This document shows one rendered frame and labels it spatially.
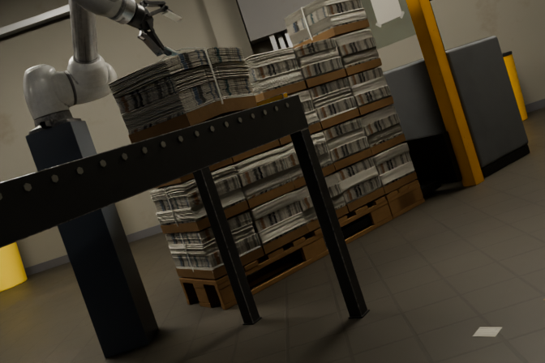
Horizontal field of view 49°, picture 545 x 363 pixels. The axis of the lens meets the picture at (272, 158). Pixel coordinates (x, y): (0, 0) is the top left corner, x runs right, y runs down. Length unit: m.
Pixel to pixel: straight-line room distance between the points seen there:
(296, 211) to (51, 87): 1.27
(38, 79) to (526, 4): 4.93
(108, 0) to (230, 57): 0.46
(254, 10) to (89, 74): 3.22
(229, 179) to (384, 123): 1.09
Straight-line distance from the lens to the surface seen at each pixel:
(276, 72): 3.05
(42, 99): 2.69
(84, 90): 2.74
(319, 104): 3.18
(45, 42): 6.45
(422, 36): 3.65
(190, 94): 1.92
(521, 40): 6.45
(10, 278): 6.22
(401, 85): 4.00
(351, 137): 3.28
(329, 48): 3.31
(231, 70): 2.09
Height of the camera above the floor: 0.76
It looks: 4 degrees down
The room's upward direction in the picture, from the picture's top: 18 degrees counter-clockwise
